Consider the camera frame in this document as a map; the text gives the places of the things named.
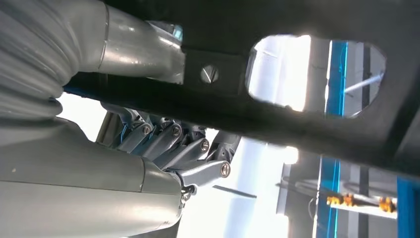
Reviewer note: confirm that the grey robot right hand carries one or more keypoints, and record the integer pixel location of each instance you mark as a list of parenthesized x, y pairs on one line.
[(65, 197)]

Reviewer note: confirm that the blue metal shelf rack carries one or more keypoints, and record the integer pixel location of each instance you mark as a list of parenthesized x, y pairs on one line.
[(336, 82)]

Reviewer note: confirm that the white bar with orange clips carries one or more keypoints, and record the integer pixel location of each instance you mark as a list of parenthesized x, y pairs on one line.
[(361, 205)]

